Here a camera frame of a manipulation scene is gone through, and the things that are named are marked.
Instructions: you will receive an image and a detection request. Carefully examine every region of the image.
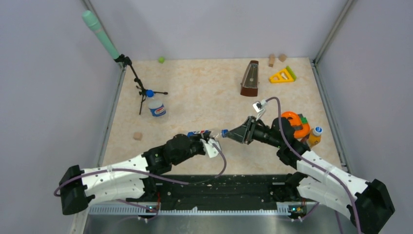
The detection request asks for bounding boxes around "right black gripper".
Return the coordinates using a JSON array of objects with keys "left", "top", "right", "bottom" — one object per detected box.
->
[{"left": 225, "top": 116, "right": 283, "bottom": 149}]

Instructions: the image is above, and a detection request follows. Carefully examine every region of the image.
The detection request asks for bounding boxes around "clear crushed plastic bottle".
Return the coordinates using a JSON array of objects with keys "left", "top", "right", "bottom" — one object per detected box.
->
[{"left": 187, "top": 129, "right": 224, "bottom": 139}]

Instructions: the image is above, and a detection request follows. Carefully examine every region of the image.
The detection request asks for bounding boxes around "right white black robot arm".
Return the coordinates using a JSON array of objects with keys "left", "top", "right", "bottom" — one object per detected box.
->
[{"left": 225, "top": 116, "right": 395, "bottom": 234}]

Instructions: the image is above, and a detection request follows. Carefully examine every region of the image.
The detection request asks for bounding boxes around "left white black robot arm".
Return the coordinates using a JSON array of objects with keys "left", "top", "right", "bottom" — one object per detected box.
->
[{"left": 54, "top": 133, "right": 221, "bottom": 215}]

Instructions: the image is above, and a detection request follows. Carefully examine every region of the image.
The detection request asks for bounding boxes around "orange juice bottle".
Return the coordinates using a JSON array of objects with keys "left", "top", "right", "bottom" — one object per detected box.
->
[{"left": 306, "top": 126, "right": 323, "bottom": 148}]

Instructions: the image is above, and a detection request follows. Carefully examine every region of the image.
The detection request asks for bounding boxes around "brown metronome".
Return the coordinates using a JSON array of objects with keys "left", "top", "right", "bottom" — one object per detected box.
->
[{"left": 240, "top": 60, "right": 259, "bottom": 97}]

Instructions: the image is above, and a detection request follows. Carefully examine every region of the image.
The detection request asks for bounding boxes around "blue labelled white jar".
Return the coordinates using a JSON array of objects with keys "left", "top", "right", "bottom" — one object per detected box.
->
[{"left": 148, "top": 100, "right": 166, "bottom": 117}]

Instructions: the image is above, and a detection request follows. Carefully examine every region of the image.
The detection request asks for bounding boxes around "beige wooden cube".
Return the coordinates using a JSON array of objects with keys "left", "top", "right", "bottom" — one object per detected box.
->
[{"left": 132, "top": 132, "right": 143, "bottom": 141}]

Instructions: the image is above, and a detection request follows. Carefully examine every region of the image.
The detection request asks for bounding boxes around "orange toy tape dispenser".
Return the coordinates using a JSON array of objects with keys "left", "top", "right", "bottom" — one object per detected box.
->
[{"left": 282, "top": 111, "right": 311, "bottom": 139}]

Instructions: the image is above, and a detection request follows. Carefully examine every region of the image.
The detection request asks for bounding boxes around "yellow triangle toy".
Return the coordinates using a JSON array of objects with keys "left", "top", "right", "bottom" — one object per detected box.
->
[{"left": 268, "top": 66, "right": 297, "bottom": 83}]

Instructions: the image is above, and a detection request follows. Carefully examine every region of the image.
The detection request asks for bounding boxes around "tall wooden block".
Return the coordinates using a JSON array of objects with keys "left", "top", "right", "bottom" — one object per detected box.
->
[{"left": 268, "top": 54, "right": 275, "bottom": 67}]

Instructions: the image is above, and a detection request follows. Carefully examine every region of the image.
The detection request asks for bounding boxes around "small wooden cube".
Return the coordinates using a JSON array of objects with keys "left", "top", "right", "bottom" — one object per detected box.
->
[{"left": 278, "top": 54, "right": 287, "bottom": 62}]

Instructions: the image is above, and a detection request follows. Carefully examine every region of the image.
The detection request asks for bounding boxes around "black microphone tripod stand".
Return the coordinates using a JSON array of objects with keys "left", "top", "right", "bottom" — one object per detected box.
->
[{"left": 114, "top": 54, "right": 148, "bottom": 115}]

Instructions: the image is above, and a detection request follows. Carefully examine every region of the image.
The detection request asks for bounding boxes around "mint green microphone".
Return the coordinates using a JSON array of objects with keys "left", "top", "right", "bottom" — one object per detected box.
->
[{"left": 82, "top": 10, "right": 120, "bottom": 62}]

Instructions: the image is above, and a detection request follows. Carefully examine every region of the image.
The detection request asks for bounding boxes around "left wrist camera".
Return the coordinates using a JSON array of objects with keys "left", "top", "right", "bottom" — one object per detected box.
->
[{"left": 201, "top": 138, "right": 222, "bottom": 158}]

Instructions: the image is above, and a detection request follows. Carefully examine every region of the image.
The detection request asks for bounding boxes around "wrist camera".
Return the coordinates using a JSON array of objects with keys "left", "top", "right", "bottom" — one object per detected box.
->
[
  {"left": 201, "top": 138, "right": 222, "bottom": 158},
  {"left": 252, "top": 99, "right": 267, "bottom": 120}
]

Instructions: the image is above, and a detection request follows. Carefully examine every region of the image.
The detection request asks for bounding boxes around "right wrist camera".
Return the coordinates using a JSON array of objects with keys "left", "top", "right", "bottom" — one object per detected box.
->
[{"left": 252, "top": 99, "right": 267, "bottom": 120}]

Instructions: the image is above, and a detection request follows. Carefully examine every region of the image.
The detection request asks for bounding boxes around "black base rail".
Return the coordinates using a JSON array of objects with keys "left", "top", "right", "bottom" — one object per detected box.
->
[{"left": 142, "top": 173, "right": 319, "bottom": 215}]

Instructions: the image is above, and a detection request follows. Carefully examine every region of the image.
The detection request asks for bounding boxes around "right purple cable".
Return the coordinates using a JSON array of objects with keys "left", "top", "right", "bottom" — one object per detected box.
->
[{"left": 263, "top": 97, "right": 362, "bottom": 234}]

